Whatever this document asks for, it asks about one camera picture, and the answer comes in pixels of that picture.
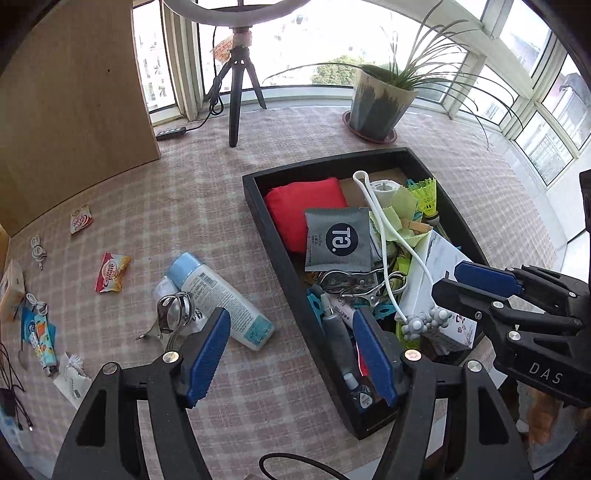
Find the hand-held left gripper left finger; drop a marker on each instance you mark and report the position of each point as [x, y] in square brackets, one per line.
[207, 355]

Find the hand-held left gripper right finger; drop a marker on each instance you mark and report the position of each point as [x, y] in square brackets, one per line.
[374, 360]

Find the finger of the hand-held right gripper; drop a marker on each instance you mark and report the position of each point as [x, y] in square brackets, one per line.
[485, 277]
[461, 295]

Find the small clear blue liquid bottle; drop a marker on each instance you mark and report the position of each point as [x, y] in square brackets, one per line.
[362, 400]

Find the white floral tissue box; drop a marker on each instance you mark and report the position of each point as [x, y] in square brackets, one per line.
[438, 258]

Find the blue plastic clothespin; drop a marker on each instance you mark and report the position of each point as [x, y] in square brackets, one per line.
[316, 304]
[385, 311]

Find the white massager with grey balls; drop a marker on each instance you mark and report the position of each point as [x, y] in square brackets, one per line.
[418, 325]

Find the metal eyelash curler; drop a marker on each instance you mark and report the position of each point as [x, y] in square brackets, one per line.
[168, 314]
[351, 281]

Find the plain wooden clothespin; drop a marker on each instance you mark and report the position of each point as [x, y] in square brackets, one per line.
[415, 226]

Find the yellow plastic shuttlecock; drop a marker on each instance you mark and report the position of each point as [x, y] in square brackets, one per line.
[425, 194]

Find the light green cleaning cloth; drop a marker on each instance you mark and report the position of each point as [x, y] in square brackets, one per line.
[405, 203]

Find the black rectangular tray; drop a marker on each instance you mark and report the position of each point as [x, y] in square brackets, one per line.
[295, 277]

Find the grey sachet with round mark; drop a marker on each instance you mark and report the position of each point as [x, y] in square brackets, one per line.
[339, 240]

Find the pink checked cloth desktop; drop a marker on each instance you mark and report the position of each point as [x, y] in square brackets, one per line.
[194, 194]

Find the person's right hand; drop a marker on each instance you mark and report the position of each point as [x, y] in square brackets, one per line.
[547, 415]

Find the dark grey cylinder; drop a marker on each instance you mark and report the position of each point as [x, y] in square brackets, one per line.
[339, 344]

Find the white bottle with blue cap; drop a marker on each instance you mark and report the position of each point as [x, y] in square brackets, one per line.
[221, 300]

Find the white cosmetic tube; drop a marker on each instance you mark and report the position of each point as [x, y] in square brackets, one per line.
[339, 309]

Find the crumpled white plastic bag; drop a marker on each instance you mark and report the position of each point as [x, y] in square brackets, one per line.
[165, 287]

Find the red yellow sachet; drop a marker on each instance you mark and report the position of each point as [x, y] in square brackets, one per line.
[113, 272]

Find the white plastic roll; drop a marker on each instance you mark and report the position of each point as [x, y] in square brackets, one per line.
[385, 188]

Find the white printed paper packet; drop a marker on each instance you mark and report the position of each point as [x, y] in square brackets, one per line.
[71, 385]

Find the brown cardboard piece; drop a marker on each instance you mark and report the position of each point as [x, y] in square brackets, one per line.
[355, 194]

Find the colourful toothpaste tube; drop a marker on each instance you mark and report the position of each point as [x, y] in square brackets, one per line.
[44, 346]

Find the red cushion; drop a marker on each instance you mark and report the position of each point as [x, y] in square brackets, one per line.
[300, 207]

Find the blue flat packet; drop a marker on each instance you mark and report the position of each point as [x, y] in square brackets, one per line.
[27, 323]

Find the metal spoon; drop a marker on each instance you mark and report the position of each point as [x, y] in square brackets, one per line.
[22, 360]

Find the red white sachet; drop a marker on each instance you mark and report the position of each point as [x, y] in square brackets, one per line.
[81, 219]

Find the red pot saucer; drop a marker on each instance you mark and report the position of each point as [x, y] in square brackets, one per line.
[353, 130]

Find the potted green plant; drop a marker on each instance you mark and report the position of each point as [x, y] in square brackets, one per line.
[376, 106]

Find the orange white wipes pack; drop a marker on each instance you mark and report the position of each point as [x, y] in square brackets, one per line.
[11, 290]

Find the black tripod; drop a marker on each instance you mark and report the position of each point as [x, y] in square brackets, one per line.
[234, 115]

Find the upright light wooden board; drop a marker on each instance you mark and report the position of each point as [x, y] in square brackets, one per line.
[78, 101]

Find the white window frame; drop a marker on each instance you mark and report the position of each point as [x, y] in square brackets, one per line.
[187, 69]

